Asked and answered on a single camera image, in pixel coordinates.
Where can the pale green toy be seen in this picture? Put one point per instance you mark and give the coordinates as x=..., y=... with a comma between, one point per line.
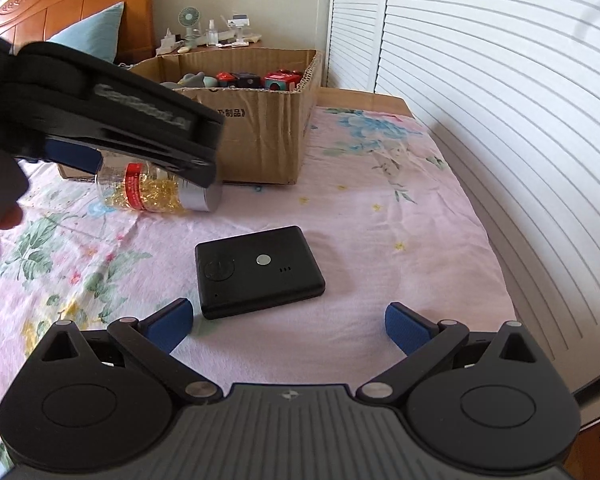
x=210, y=82

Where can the floral pink bedsheet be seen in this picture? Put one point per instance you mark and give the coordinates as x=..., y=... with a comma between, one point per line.
x=355, y=200

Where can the small green desk fan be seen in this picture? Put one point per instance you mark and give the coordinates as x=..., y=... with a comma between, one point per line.
x=190, y=16

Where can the red orange toy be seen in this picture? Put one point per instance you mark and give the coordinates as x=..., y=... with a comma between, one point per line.
x=225, y=78

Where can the clear capsule bottle silver cap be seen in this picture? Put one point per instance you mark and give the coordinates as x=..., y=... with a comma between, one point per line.
x=145, y=195

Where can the black power bank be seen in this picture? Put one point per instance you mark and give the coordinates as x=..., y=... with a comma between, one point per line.
x=260, y=272

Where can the white louvered closet door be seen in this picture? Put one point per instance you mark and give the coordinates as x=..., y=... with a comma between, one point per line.
x=505, y=135
x=357, y=25

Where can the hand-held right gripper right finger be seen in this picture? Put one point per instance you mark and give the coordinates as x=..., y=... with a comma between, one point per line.
x=405, y=325

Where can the white phone stand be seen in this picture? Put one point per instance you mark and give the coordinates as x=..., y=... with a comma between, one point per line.
x=238, y=24

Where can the black cube purple print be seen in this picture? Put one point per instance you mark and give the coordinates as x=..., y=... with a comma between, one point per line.
x=247, y=80

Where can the red toy car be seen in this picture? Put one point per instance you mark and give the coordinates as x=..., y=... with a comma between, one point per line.
x=276, y=81

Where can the grey elephant toy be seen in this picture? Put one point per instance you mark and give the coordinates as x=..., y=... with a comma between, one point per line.
x=192, y=79

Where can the clear spray bottle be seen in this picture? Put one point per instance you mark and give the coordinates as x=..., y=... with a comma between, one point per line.
x=212, y=33

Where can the blue pillow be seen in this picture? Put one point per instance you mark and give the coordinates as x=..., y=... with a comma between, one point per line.
x=95, y=30

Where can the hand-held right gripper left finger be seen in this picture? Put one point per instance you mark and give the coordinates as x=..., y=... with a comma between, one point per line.
x=170, y=322

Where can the brown cardboard box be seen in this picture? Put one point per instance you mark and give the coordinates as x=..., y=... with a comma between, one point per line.
x=270, y=135

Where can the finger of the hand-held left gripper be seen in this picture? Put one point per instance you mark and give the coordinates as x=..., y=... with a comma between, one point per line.
x=180, y=165
x=75, y=155

